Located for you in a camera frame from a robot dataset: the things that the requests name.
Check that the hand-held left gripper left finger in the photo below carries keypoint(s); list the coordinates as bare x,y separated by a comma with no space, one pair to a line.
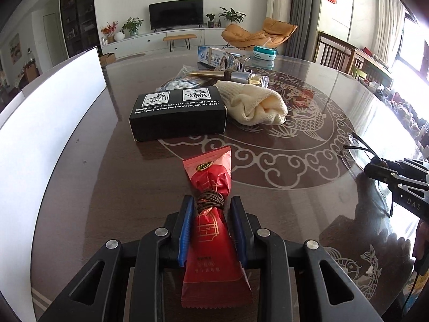
186,231

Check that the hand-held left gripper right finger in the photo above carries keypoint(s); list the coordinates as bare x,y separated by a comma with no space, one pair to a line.
238,231

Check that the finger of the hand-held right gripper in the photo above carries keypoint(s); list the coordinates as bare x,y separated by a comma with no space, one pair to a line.
415,165
375,171

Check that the red snack packet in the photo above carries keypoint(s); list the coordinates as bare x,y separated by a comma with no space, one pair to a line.
207,181

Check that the black cardboard box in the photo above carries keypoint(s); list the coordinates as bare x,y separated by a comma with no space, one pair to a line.
177,120

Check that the cream knitted glove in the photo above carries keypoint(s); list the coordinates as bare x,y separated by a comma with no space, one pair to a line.
251,104

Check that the white storage container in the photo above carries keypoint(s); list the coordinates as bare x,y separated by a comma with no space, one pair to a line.
43,141

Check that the white blue toothpaste box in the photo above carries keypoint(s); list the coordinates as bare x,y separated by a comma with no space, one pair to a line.
214,57

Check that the green stool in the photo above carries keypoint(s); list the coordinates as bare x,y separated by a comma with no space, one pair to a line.
358,73

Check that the dark wooden chair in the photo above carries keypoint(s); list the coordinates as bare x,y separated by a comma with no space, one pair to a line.
335,52

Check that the white sheer curtain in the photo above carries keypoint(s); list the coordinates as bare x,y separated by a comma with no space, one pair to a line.
388,23

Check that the bag of cotton swabs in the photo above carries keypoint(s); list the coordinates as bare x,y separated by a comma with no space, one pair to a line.
182,82

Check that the gold cone-shaped packet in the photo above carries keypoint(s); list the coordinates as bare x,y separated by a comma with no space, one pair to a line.
207,73

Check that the teal white round tub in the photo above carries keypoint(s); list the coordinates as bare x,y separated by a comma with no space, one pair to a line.
264,52

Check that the grey curtain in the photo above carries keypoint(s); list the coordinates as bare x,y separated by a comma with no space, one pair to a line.
301,13

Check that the orange lounge chair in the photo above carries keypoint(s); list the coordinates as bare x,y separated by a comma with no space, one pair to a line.
254,35

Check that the brown cardboard box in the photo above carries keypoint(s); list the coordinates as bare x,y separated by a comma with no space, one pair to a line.
107,60

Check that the wooden bench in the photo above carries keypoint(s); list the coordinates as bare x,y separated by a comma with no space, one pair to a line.
179,37

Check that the white television cabinet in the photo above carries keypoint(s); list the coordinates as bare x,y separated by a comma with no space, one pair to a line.
140,42

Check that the white round vase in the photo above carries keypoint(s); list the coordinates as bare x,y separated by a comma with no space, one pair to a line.
119,36

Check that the large leafy potted plant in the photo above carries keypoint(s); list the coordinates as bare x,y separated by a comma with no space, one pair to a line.
233,15

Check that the bushy green potted plant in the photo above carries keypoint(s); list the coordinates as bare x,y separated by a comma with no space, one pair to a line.
132,26

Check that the small potted plant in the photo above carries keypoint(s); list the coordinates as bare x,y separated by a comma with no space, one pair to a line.
210,20

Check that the red flower arrangement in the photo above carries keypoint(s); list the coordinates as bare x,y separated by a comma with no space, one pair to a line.
109,32

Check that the black television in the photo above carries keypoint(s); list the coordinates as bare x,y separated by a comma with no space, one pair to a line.
176,13

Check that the white door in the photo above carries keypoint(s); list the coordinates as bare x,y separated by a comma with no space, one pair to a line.
55,40

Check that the dark glass display cabinet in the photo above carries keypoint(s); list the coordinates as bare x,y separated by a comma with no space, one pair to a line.
80,13

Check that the framed wall painting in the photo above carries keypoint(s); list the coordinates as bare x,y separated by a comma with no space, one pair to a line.
14,48

